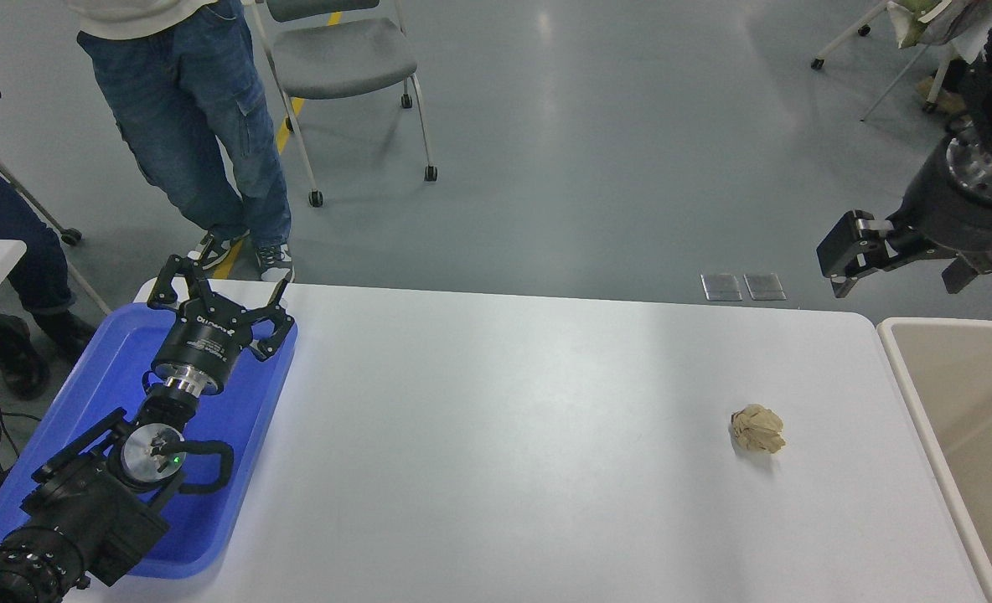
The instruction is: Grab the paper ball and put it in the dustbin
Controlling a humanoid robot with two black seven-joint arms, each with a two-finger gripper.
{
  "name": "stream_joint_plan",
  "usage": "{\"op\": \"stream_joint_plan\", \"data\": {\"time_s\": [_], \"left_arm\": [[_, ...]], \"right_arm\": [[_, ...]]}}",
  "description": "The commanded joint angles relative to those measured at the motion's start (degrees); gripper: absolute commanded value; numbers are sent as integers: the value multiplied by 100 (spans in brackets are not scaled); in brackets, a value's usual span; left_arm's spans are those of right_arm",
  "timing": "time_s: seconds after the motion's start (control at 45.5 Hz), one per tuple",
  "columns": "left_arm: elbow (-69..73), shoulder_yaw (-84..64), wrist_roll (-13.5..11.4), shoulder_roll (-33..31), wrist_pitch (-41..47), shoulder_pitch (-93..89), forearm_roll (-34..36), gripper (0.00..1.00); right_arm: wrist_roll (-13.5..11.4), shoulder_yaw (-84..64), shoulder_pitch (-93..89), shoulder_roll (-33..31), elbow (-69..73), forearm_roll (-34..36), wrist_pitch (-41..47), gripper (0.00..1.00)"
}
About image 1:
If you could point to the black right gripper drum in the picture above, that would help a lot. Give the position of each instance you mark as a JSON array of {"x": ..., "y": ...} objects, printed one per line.
[{"x": 957, "y": 218}]

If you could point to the grey-legged wheeled chair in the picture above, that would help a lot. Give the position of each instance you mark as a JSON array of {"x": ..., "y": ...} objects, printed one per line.
[{"x": 929, "y": 106}]

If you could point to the pale cloth bundle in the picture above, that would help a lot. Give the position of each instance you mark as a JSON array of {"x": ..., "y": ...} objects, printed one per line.
[{"x": 911, "y": 21}]

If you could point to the blue plastic tray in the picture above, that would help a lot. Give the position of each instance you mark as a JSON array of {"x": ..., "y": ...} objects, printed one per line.
[{"x": 85, "y": 394}]

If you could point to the person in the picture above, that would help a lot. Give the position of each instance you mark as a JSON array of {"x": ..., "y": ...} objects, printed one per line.
[
  {"x": 2, "y": 226},
  {"x": 186, "y": 109},
  {"x": 944, "y": 100}
]

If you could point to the tan paper ball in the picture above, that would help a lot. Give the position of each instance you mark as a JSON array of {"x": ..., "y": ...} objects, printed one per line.
[{"x": 757, "y": 429}]

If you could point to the white-legged wheeled chair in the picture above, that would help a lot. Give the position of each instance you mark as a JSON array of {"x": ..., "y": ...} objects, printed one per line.
[
  {"x": 71, "y": 237},
  {"x": 818, "y": 63}
]

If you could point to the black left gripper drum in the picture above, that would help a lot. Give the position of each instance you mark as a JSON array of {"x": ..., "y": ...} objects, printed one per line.
[{"x": 203, "y": 343}]

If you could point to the metal floor plate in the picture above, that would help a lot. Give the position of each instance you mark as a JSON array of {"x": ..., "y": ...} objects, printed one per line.
[
  {"x": 765, "y": 286},
  {"x": 720, "y": 287}
]

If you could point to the large pale bin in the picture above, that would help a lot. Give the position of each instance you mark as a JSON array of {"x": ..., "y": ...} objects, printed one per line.
[{"x": 965, "y": 402}]

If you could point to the grey padded wheeled chair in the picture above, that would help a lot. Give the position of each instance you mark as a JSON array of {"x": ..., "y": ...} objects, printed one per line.
[{"x": 337, "y": 59}]

